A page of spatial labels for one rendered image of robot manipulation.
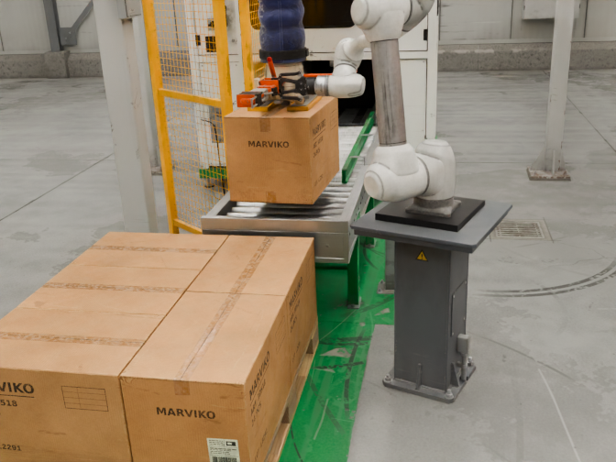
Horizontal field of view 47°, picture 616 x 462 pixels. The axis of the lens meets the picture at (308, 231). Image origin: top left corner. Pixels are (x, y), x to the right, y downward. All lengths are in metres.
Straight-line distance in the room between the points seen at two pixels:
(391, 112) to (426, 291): 0.74
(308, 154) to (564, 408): 1.50
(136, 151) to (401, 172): 2.00
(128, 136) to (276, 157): 1.22
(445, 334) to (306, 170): 0.94
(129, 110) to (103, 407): 2.14
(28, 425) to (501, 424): 1.72
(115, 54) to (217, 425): 2.42
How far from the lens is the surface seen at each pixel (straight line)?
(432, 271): 2.80
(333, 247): 3.23
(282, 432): 2.81
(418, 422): 2.90
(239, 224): 3.29
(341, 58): 3.13
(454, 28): 11.83
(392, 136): 2.58
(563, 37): 5.87
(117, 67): 4.09
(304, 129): 3.11
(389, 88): 2.57
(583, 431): 2.96
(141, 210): 4.26
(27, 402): 2.50
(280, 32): 3.30
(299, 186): 3.19
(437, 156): 2.69
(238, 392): 2.16
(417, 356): 3.00
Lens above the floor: 1.70
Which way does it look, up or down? 21 degrees down
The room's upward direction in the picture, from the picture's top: 3 degrees counter-clockwise
